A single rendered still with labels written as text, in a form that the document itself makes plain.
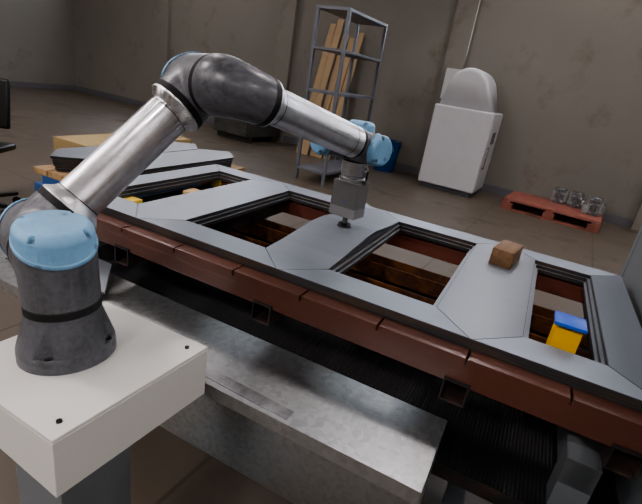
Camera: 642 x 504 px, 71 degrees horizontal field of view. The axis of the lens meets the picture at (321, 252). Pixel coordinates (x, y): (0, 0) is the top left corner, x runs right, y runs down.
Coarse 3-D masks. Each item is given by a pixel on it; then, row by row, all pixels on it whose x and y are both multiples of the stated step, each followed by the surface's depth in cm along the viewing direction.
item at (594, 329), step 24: (144, 192) 151; (288, 192) 173; (120, 216) 124; (216, 216) 136; (192, 240) 114; (384, 240) 142; (432, 240) 151; (456, 240) 149; (336, 264) 112; (312, 288) 101; (384, 312) 95; (528, 312) 106; (456, 336) 89; (528, 336) 97; (600, 336) 99; (504, 360) 86; (528, 360) 84; (600, 360) 90; (576, 384) 81
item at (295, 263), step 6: (270, 252) 113; (276, 252) 113; (276, 258) 110; (282, 258) 110; (288, 258) 111; (294, 258) 111; (282, 264) 107; (288, 264) 108; (294, 264) 108; (300, 264) 109; (306, 264) 109; (312, 264) 110
